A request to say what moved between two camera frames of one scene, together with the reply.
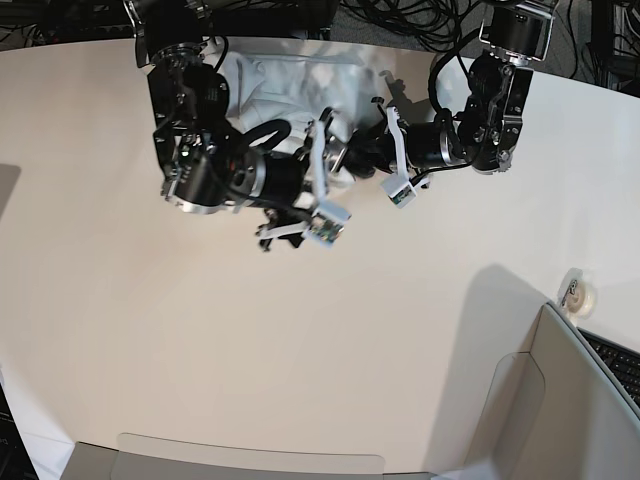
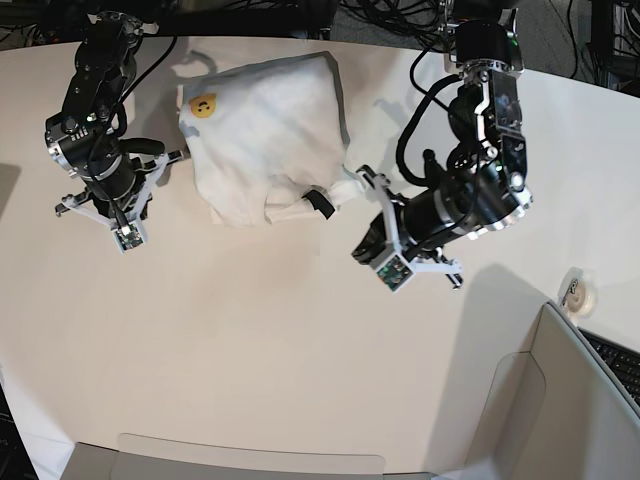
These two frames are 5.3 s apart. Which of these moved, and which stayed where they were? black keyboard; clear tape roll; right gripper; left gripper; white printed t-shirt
Moved: left gripper; white printed t-shirt; right gripper
Stayed: clear tape roll; black keyboard
